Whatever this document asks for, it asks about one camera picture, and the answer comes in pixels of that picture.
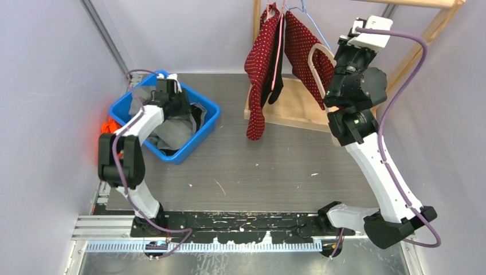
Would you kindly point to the red polka dot garment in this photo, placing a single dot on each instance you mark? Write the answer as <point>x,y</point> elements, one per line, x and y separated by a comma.
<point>257,67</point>
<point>298,40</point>

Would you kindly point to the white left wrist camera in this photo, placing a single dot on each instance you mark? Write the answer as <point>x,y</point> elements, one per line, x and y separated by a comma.
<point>168,83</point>

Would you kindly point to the wooden hanger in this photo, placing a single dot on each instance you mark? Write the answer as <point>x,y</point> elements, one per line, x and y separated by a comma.
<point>321,62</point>

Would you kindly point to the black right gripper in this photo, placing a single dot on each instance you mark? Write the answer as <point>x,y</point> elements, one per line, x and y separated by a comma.
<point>344,47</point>

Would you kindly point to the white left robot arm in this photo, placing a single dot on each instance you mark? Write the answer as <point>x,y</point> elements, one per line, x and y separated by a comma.
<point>121,162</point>

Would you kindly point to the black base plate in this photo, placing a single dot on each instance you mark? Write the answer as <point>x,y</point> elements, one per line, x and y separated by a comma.
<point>239,227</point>

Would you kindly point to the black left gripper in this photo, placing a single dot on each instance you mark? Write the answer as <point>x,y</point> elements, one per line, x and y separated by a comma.
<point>185,107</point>

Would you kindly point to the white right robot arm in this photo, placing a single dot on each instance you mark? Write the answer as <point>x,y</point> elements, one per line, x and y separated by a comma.
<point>355,88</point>

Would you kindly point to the blue plastic bin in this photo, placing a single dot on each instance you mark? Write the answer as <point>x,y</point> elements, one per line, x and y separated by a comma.
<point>119,111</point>

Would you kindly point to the orange cloth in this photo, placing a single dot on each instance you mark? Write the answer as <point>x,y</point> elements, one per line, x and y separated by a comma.
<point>108,128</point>

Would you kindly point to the grey pleated skirt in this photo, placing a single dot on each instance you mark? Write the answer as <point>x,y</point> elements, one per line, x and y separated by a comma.
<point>175,132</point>

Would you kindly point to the pink hanger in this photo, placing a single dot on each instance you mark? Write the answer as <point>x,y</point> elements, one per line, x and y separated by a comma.
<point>275,80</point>

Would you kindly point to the wooden clothes rack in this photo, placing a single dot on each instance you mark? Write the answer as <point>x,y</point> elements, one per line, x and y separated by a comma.
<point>299,109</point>

